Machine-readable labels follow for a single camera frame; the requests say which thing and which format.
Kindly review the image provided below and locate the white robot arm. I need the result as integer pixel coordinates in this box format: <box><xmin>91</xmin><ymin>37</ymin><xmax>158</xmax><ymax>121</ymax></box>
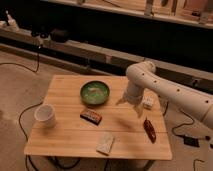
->
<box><xmin>118</xmin><ymin>61</ymin><xmax>213</xmax><ymax>130</ymax></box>

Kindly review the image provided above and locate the black power adapter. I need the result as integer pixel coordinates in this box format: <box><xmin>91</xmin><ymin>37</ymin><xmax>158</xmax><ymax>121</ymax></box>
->
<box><xmin>183</xmin><ymin>136</ymin><xmax>199</xmax><ymax>147</ymax></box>

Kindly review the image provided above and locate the white spray bottle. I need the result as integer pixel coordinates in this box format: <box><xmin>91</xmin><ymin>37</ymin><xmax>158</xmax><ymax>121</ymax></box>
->
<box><xmin>5</xmin><ymin>11</ymin><xmax>19</xmax><ymax>31</ymax></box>

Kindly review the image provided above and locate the dark red chili pepper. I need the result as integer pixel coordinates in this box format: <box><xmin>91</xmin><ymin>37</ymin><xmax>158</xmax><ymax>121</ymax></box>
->
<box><xmin>143</xmin><ymin>119</ymin><xmax>156</xmax><ymax>143</ymax></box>

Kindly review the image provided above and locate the white patterned box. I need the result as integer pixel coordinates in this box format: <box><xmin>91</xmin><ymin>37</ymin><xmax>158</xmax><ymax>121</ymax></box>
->
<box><xmin>142</xmin><ymin>97</ymin><xmax>154</xmax><ymax>110</ymax></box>

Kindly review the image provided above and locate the white cup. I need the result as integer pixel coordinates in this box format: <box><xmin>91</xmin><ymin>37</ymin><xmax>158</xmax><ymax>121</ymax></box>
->
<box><xmin>34</xmin><ymin>104</ymin><xmax>56</xmax><ymax>128</ymax></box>

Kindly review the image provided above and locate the brown rectangular box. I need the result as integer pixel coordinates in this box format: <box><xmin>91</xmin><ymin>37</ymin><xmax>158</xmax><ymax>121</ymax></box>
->
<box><xmin>80</xmin><ymin>109</ymin><xmax>102</xmax><ymax>125</ymax></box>

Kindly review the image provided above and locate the green bowl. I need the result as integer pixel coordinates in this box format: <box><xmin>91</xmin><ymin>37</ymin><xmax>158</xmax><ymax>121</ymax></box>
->
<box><xmin>80</xmin><ymin>81</ymin><xmax>110</xmax><ymax>105</ymax></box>

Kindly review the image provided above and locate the wooden table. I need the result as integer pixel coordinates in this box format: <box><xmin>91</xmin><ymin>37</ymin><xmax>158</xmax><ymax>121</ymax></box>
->
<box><xmin>24</xmin><ymin>75</ymin><xmax>172</xmax><ymax>160</ymax></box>

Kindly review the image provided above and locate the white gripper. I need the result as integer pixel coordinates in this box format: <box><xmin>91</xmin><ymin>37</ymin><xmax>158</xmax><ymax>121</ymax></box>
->
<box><xmin>116</xmin><ymin>81</ymin><xmax>144</xmax><ymax>118</ymax></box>

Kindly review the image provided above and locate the black device on ledge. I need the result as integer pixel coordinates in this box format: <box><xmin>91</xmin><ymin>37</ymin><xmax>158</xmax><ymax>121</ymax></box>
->
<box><xmin>50</xmin><ymin>29</ymin><xmax>69</xmax><ymax>43</ymax></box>

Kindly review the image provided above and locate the black cable on floor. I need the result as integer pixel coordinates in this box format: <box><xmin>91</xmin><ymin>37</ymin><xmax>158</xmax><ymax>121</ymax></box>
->
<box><xmin>18</xmin><ymin>101</ymin><xmax>81</xmax><ymax>171</ymax></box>

